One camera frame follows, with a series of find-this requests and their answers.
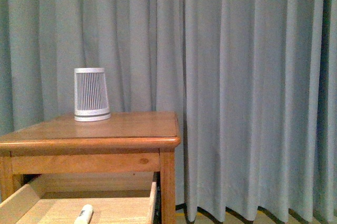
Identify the wooden nightstand drawer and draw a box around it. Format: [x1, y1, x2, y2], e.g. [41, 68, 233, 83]
[1, 181, 157, 223]

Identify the white medicine bottle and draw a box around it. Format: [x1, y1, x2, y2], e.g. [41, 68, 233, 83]
[74, 204, 93, 224]

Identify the white slatted conical lamp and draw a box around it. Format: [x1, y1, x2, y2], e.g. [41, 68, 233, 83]
[74, 68, 111, 122]

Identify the wooden nightstand cabinet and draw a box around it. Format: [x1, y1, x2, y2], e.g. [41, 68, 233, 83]
[1, 111, 181, 223]

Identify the grey-green pleated curtain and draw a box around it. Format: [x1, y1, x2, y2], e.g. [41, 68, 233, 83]
[1, 0, 336, 222]

